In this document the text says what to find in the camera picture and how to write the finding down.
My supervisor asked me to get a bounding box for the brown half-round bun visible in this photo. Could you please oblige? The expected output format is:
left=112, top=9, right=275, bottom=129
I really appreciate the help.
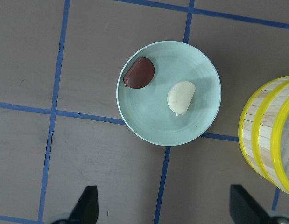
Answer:
left=123, top=57, right=155, bottom=89

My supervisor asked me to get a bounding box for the light green round plate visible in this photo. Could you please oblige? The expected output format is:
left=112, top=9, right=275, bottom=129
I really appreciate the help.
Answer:
left=116, top=41, right=221, bottom=146

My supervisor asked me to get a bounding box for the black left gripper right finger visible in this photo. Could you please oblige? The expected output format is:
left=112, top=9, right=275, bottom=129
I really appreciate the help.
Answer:
left=229, top=184, right=270, bottom=224

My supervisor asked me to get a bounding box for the white half-round bun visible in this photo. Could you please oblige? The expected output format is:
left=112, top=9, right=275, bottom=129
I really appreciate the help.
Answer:
left=167, top=81, right=196, bottom=117

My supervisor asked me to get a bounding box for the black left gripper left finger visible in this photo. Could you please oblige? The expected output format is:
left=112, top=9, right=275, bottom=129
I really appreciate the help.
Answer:
left=68, top=186, right=98, bottom=224

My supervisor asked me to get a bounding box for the yellow-rimmed bamboo steamer lower layer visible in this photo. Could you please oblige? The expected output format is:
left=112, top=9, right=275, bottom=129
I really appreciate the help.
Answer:
left=238, top=75, right=289, bottom=180

